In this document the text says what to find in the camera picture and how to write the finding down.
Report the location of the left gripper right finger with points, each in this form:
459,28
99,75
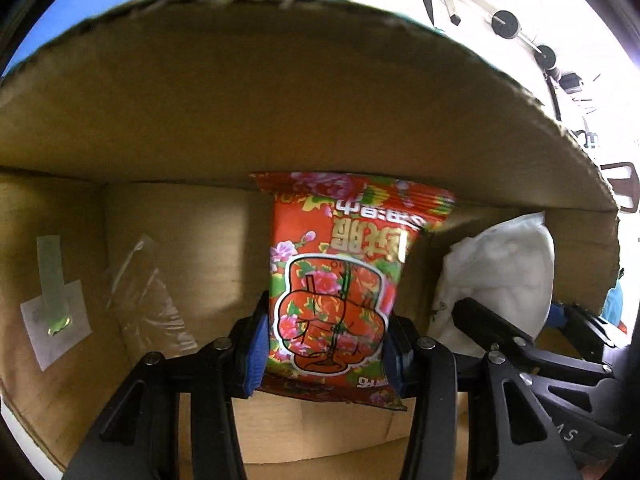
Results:
510,435

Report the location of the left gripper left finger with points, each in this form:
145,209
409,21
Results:
136,436

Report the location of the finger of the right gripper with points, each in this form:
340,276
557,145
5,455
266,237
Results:
592,336
486,328

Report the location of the white soft pouch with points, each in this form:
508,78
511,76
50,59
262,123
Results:
508,268

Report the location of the red floral snack packet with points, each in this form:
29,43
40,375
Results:
339,244

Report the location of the blue bean bag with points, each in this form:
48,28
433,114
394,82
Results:
613,305

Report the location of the white label with green tape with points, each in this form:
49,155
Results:
56,320

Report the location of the dark wooden chair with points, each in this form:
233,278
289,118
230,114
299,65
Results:
627,187

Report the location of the open cardboard box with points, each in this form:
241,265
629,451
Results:
151,119

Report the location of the barbell on floor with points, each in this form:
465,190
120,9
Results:
507,26

